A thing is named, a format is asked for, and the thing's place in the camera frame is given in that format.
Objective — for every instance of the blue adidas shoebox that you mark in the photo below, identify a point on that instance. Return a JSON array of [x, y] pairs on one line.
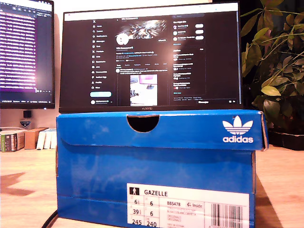
[[154, 164]]

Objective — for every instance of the white upright box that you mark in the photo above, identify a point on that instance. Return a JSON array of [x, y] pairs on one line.
[[54, 139], [40, 141], [48, 140]]

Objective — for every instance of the brown cardboard box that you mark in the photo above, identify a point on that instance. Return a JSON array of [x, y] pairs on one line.
[[32, 140]]

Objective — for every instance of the small black box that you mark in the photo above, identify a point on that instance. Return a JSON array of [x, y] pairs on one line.
[[27, 114]]

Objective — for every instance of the flat white box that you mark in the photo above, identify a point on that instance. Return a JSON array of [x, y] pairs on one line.
[[12, 130]]

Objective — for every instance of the green and black box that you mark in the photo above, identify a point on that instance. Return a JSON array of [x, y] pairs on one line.
[[10, 142]]

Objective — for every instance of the black Huawei computer monitor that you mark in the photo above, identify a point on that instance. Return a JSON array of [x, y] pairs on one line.
[[152, 57]]

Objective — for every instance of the large green leafy houseplant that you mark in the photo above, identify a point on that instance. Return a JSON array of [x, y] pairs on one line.
[[270, 91]]

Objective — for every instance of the shield shaped badge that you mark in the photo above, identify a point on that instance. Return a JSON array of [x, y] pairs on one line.
[[25, 123]]

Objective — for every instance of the black rectangular planter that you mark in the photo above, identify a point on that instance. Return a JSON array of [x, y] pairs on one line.
[[287, 141]]

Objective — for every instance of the black monitor showing code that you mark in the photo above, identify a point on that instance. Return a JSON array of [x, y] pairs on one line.
[[21, 47]]

